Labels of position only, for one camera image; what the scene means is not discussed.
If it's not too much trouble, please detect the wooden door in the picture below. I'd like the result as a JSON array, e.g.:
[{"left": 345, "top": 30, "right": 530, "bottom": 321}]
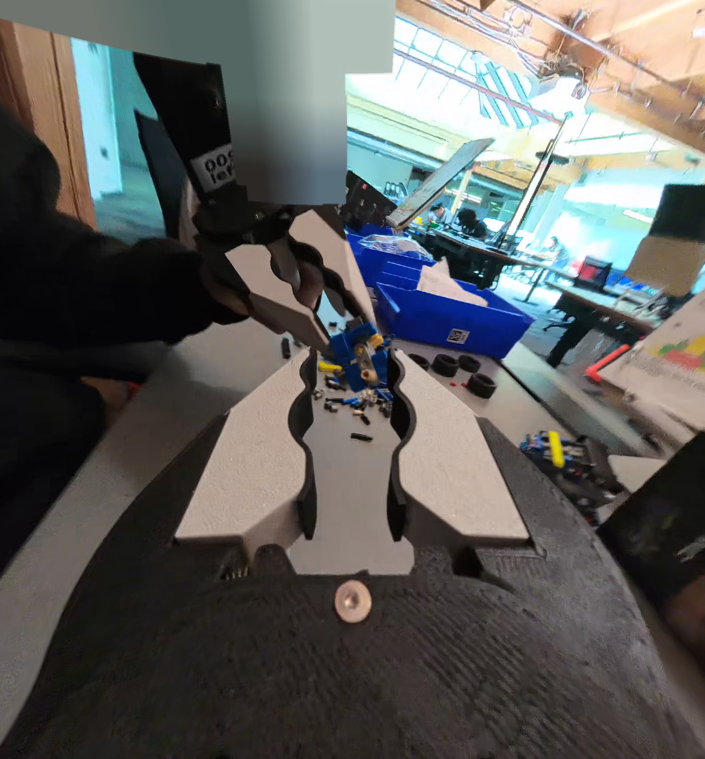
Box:
[{"left": 0, "top": 12, "right": 98, "bottom": 229}]

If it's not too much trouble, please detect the person's left hand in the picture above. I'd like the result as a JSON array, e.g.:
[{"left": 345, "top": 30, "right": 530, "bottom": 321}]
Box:
[{"left": 269, "top": 240, "right": 325, "bottom": 312}]

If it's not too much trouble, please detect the blue toy brick engine assembly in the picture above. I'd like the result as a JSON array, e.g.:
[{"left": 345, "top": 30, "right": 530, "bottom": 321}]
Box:
[{"left": 317, "top": 320, "right": 391, "bottom": 395}]

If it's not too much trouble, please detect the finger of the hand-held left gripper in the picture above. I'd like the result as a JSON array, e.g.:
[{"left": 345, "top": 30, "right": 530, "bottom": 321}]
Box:
[
  {"left": 287, "top": 208, "right": 378, "bottom": 327},
  {"left": 223, "top": 243, "right": 332, "bottom": 358}
]

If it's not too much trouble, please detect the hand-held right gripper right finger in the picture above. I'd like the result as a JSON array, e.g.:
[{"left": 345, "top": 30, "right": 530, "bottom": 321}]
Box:
[{"left": 386, "top": 347, "right": 534, "bottom": 564}]

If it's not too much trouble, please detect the dark toy set box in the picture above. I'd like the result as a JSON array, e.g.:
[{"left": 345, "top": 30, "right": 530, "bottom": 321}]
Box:
[{"left": 598, "top": 430, "right": 705, "bottom": 629}]

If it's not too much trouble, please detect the blue plastic bin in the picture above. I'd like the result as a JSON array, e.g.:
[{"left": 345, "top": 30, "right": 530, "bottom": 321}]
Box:
[
  {"left": 376, "top": 281, "right": 536, "bottom": 359},
  {"left": 346, "top": 231, "right": 442, "bottom": 297}
]

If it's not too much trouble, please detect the white leaning board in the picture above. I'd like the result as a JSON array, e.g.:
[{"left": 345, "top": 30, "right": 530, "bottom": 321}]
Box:
[{"left": 386, "top": 138, "right": 495, "bottom": 229}]

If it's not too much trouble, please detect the white box with colourful print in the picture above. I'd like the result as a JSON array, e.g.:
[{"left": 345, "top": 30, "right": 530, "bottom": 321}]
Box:
[{"left": 598, "top": 270, "right": 705, "bottom": 446}]

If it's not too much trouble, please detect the black cardboard box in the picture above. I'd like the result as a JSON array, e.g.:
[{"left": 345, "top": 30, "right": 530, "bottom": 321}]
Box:
[{"left": 346, "top": 171, "right": 402, "bottom": 229}]

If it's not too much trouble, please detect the pile of loose toy bricks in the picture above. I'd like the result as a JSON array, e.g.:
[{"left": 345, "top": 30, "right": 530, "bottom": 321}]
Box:
[{"left": 278, "top": 335, "right": 396, "bottom": 427}]

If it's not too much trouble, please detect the person's black clothing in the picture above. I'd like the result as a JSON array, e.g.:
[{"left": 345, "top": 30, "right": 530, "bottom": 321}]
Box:
[{"left": 0, "top": 356, "right": 107, "bottom": 600}]

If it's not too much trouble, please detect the person's left forearm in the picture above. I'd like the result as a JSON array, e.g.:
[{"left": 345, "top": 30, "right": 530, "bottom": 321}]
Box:
[{"left": 0, "top": 77, "right": 252, "bottom": 357}]

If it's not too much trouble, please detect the clear plastic bag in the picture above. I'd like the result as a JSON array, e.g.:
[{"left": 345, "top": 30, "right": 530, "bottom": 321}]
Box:
[{"left": 358, "top": 233, "right": 436, "bottom": 262}]

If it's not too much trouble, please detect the white paper sheet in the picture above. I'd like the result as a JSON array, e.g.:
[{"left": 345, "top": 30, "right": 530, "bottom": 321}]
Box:
[{"left": 416, "top": 258, "right": 490, "bottom": 308}]

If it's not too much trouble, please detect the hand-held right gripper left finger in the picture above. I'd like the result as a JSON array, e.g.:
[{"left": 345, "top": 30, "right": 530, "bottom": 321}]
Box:
[{"left": 174, "top": 347, "right": 319, "bottom": 564}]

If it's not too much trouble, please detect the orange angled bar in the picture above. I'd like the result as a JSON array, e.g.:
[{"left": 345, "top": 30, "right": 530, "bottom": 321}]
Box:
[{"left": 585, "top": 344, "right": 632, "bottom": 383}]

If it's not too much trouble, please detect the partly built blue toy chassis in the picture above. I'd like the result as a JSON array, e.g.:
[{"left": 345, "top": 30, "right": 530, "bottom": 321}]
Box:
[{"left": 518, "top": 430, "right": 617, "bottom": 505}]

